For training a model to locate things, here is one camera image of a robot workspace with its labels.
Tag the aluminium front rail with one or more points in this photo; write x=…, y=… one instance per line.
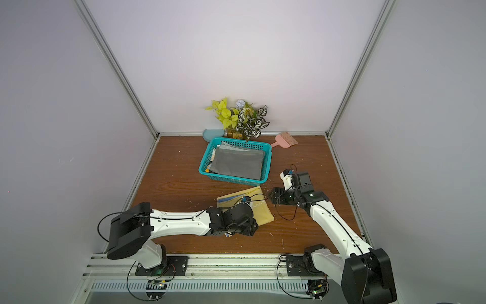
x=200, y=266

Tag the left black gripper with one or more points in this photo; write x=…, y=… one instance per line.
x=250, y=230

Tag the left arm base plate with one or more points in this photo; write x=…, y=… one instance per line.
x=171, y=266

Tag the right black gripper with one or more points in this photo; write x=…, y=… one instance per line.
x=280, y=196

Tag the artificial green plant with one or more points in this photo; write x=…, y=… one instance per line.
x=241, y=121

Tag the teal dustpan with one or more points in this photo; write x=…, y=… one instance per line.
x=210, y=134

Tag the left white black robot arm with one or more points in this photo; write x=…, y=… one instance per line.
x=132, y=232

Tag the plain grey pillowcase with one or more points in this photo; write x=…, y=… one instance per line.
x=230, y=160

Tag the left circuit board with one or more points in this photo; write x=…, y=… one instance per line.
x=156, y=289

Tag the circuit board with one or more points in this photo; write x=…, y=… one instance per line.
x=156, y=289
x=317, y=289

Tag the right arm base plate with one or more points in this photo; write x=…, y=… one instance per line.
x=301, y=266

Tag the teal plastic basket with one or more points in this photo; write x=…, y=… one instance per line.
x=209, y=155

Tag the right circuit board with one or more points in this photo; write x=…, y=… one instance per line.
x=317, y=289

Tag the mustard zigzag pillowcase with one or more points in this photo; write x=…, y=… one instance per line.
x=262, y=213

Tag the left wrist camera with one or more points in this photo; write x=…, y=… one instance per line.
x=246, y=199

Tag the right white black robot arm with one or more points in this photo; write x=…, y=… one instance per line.
x=364, y=274

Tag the pink hand brush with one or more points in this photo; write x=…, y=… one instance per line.
x=284, y=140

